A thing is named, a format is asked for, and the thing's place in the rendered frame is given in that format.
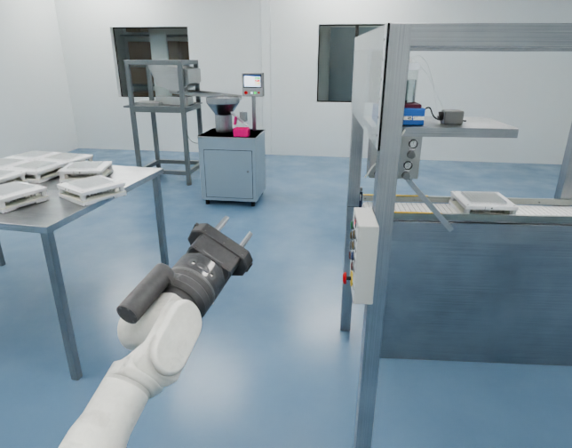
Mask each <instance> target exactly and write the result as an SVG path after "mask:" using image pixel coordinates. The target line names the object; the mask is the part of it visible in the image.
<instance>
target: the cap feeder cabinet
mask: <svg viewBox="0 0 572 448"><path fill-rule="evenodd" d="M197 138H198V149H199V163H200V176H201V189H202V200H206V204H209V203H210V200H221V201H240V202H251V206H255V202H257V201H258V199H259V198H260V196H261V195H263V191H264V190H265V188H266V150H265V130H256V131H255V132H254V131H252V129H250V136H249V137H234V135H233V132H229V133H218V132H216V128H212V129H210V130H208V131H207V132H204V133H202V134H200V135H199V136H197Z"/></svg>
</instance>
